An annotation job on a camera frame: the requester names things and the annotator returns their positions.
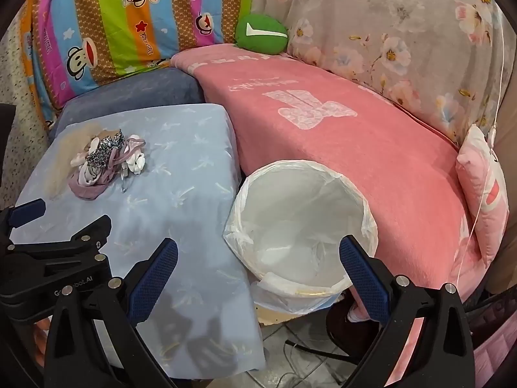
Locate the small metal clip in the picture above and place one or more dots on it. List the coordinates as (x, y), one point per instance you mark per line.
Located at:
(123, 182)

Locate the white crumpled tissue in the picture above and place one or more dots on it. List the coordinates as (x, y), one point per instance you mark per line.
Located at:
(135, 164)

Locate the pink blanket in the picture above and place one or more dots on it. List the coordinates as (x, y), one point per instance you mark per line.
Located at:
(323, 149)

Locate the pale pink cloth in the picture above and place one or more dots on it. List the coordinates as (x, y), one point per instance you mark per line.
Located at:
(80, 158)

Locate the blue-grey sofa cushion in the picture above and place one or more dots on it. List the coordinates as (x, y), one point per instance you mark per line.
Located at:
(141, 89)

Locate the bin with white bag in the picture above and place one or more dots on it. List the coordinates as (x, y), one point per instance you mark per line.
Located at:
(299, 210)

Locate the pink pillow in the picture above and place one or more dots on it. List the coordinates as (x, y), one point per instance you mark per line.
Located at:
(480, 186)

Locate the grey floral blanket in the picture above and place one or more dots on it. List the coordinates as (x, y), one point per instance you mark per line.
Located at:
(383, 28)

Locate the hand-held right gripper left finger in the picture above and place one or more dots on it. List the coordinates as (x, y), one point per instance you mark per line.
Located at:
(155, 275)

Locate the colourful monkey print blanket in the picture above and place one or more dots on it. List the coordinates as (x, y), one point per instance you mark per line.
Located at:
(121, 16)

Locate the cream speckled cloth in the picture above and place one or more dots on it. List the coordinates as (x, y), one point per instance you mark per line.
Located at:
(14, 72)

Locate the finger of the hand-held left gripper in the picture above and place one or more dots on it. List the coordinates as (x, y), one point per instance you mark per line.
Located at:
(87, 230)
(25, 212)

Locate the green round cushion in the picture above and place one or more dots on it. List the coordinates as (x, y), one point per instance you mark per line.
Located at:
(258, 36)

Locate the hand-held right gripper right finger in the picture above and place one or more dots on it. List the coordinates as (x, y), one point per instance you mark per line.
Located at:
(361, 275)

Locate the pink quilted cloth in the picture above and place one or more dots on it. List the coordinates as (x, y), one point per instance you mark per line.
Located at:
(492, 331)

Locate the grey and white cloth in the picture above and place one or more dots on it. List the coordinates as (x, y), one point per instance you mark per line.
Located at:
(101, 151)

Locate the light blue patterned cloth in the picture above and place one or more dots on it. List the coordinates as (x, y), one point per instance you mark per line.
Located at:
(181, 161)

